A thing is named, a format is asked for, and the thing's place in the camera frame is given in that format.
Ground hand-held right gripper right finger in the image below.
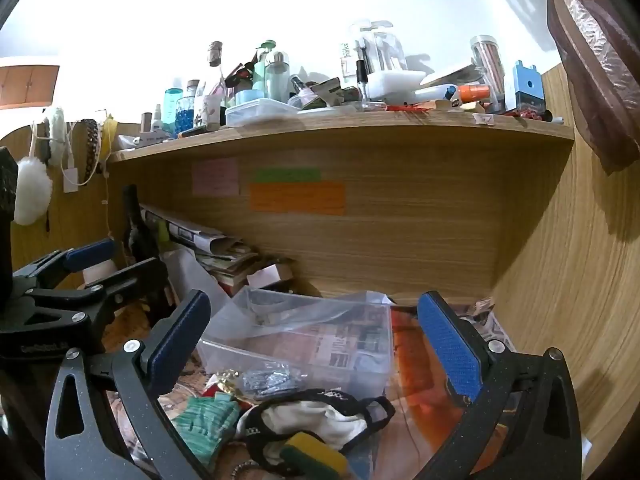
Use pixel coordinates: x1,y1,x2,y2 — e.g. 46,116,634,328
416,290,583,480

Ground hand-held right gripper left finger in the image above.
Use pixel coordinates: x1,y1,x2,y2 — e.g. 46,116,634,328
44,289,213,480

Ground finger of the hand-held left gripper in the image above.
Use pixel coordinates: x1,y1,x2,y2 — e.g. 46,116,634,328
11,238,117,293
30,256,170,328

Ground green knitted cloth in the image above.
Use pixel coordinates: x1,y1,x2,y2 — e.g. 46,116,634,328
172,392,241,471

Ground clear plastic box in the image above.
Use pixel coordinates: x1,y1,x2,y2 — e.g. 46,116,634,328
197,287,393,401

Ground white face mask black straps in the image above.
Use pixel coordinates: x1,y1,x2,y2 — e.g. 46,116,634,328
235,390,396,466

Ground yellow green sponge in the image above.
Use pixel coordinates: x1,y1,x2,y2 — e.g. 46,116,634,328
279,432,349,480

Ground dark wine bottle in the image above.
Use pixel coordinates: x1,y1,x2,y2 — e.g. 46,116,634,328
121,185,161,266

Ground white paper sheet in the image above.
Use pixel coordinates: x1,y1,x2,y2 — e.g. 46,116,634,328
162,247,233,311

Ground gold ornament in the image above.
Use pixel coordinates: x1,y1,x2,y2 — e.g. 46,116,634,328
207,369,246,401

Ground newspaper print mat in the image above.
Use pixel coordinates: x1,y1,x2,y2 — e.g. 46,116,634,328
107,297,518,480

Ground stack of papers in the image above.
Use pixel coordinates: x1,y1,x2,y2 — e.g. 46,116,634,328
140,204,261,296

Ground white fluffy duster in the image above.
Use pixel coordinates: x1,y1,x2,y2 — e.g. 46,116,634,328
14,157,53,226

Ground small white paper box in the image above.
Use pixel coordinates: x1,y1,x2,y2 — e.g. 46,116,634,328
246,264,293,291

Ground black lace band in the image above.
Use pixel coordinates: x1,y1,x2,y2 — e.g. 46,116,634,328
80,119,101,186

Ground yellow ribbon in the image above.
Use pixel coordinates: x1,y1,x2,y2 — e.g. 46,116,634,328
99,115,118,161

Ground pink sticky note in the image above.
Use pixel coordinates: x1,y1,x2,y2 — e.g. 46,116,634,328
192,157,240,197

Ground wooden shelf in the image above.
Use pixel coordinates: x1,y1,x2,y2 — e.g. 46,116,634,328
107,107,576,306

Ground glass bottle with blue beads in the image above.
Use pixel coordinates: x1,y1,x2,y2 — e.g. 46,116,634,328
175,80,202,136

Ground teal liquid bottle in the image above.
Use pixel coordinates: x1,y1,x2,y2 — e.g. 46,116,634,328
164,88,185,133

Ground orange sticky note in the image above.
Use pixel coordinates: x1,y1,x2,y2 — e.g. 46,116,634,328
249,181,347,216

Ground green sticky note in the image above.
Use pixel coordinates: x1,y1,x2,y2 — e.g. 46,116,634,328
251,167,322,183

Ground clear liquor bottle with label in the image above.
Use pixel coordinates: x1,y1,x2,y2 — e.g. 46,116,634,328
196,41,228,130

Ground clear lidded container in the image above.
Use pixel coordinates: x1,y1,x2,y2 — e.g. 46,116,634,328
225,98,312,127

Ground clear bottle with steel cap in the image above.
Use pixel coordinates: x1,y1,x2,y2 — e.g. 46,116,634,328
265,51,291,103

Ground mint green pump bottle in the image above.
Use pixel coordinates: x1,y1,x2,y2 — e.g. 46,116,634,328
252,40,277,93

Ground white tube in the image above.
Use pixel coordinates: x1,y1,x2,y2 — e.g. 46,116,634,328
414,84,458,106

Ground blue plastic block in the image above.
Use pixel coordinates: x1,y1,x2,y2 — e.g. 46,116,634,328
512,60,543,111

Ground clear jar of sticks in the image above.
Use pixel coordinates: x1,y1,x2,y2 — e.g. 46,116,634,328
470,35,503,106

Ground clear blister pack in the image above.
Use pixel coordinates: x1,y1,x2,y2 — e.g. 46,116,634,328
350,20,408,76

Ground pink striped curtain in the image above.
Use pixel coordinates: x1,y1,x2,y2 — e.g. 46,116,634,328
467,0,640,175

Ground thin white cord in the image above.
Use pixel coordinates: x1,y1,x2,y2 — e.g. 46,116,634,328
102,157,115,241

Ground white charger cable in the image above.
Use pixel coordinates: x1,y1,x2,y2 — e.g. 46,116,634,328
60,120,81,193

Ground metal chain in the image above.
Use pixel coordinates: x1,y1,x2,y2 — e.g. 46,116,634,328
230,460,261,480

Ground orange wall cabinet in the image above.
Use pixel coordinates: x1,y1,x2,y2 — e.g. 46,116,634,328
0,65,60,109

